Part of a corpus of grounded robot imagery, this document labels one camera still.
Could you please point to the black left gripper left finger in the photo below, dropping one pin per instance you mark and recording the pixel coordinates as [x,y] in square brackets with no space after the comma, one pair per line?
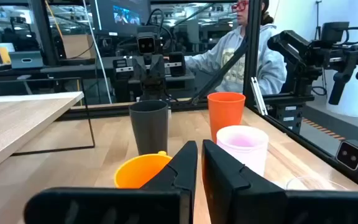
[154,205]

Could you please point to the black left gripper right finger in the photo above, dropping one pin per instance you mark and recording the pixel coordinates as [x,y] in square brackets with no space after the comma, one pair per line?
[247,202]

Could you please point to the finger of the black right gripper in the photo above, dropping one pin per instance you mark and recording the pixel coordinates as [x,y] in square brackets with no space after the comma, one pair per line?
[158,88]
[146,88]

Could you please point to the orange plastic mug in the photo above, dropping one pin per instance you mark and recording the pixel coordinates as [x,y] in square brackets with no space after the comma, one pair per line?
[135,172]

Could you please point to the tall black plastic cup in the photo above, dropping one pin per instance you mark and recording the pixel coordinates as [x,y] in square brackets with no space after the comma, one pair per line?
[149,127]

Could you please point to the pink plastic mug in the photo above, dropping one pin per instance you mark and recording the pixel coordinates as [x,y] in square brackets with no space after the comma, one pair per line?
[244,149]

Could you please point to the tall red-orange plastic cup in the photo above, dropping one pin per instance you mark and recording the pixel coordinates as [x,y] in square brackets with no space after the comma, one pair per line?
[225,113]

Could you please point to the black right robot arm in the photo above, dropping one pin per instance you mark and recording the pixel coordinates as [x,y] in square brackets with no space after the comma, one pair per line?
[182,84]

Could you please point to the black computer monitor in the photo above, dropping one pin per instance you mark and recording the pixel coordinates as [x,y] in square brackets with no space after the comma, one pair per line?
[120,15]

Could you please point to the orange striped floor strip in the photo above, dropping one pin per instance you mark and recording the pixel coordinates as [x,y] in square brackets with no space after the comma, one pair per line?
[322,128]

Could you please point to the person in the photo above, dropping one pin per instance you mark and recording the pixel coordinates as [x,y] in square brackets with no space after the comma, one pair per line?
[269,68]

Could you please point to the grey box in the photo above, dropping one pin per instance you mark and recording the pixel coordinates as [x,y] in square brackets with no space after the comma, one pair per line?
[26,59]

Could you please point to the black tripod stand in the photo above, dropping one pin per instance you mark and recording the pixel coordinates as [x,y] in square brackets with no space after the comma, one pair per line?
[318,18]

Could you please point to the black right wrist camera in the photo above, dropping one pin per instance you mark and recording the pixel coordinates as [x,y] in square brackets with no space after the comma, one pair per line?
[146,43]

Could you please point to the black aluminium table frame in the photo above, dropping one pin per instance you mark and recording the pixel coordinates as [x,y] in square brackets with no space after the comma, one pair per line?
[252,46]

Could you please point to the black table-level camera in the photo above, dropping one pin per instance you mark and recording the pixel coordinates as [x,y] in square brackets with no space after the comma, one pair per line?
[350,155]

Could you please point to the wooden shelf with black frame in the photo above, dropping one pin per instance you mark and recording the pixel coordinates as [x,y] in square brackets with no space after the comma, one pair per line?
[20,124]

